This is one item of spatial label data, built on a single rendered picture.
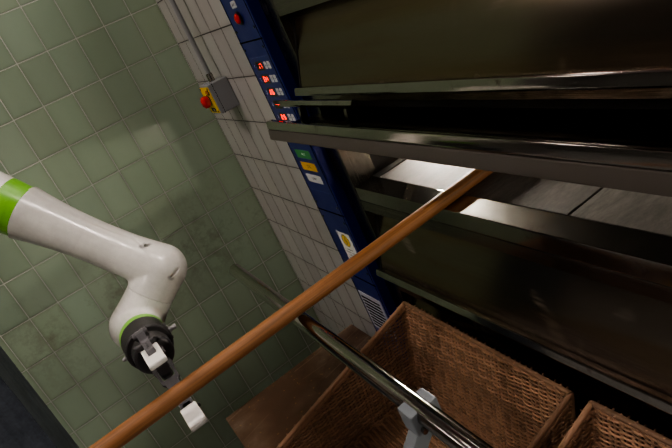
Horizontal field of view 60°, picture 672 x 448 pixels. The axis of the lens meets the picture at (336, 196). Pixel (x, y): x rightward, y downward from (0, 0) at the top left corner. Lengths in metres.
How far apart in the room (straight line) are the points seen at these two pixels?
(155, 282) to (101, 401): 1.20
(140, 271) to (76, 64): 1.05
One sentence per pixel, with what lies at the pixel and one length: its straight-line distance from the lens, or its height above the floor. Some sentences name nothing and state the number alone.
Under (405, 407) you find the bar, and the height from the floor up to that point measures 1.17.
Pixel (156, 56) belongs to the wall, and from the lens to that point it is 2.21.
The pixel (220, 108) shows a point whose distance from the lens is 1.90.
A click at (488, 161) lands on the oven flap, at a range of 0.75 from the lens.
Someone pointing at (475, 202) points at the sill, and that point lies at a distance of 1.17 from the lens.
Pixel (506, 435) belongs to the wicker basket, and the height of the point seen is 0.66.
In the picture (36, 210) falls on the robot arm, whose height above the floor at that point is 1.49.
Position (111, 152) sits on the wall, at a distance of 2.19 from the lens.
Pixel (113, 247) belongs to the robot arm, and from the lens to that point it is 1.30.
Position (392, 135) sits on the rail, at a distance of 0.90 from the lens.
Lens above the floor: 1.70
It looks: 21 degrees down
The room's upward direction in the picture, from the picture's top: 25 degrees counter-clockwise
